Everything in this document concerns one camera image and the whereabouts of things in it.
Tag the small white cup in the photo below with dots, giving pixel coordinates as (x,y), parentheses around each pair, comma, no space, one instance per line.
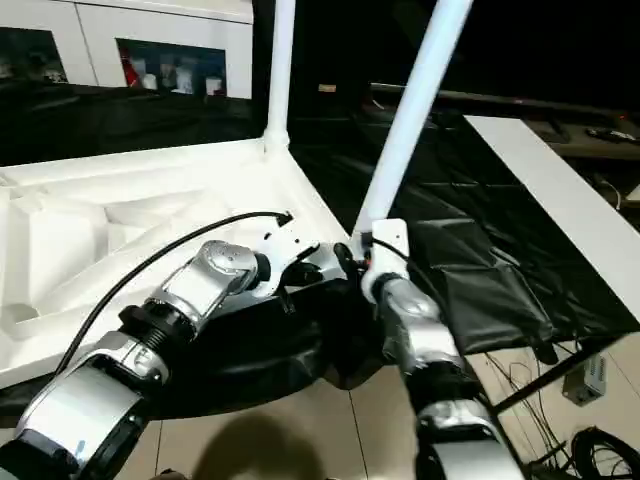
(149,81)
(214,86)

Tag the dark cabinet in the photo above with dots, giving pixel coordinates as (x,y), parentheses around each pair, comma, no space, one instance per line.
(450,40)

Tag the black plastic mat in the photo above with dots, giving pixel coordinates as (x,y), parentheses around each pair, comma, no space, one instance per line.
(475,240)

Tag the grey power supply box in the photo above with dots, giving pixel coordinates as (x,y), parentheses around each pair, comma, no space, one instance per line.
(585,379)

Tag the small yellow label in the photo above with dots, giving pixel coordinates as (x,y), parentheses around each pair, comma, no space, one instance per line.
(327,88)

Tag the black power adapter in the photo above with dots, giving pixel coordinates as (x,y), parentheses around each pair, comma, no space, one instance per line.
(548,352)

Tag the white board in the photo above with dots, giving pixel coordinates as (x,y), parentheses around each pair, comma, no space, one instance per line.
(560,200)

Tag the white plastic table top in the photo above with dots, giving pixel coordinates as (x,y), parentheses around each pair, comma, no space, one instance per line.
(125,190)

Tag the red item in cabinet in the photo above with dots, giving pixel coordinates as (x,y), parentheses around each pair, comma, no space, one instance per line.
(131,72)

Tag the white cabinet with glass doors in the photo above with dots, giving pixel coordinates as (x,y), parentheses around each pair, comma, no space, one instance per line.
(100,35)

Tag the clear plastic container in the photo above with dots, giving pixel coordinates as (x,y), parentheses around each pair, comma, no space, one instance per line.
(182,80)

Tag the black stand bar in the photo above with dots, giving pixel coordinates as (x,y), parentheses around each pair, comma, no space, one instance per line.
(545,382)

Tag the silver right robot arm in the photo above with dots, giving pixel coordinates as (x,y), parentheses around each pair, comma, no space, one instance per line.
(425,325)

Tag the white plastic table leg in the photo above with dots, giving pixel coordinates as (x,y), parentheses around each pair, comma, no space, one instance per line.
(280,65)
(415,100)

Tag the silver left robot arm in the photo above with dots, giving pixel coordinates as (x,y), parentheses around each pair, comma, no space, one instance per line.
(200,280)

